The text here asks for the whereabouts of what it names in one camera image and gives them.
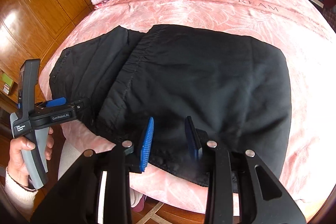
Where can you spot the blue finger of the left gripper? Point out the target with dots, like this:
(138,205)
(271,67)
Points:
(56,102)
(79,106)

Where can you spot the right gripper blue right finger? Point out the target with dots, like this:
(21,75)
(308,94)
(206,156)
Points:
(193,141)

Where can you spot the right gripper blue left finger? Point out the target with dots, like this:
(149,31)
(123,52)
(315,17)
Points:
(144,145)

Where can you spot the black quilted pants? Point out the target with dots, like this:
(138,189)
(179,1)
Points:
(235,88)

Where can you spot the wooden wardrobe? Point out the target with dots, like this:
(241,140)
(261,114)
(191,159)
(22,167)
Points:
(35,29)

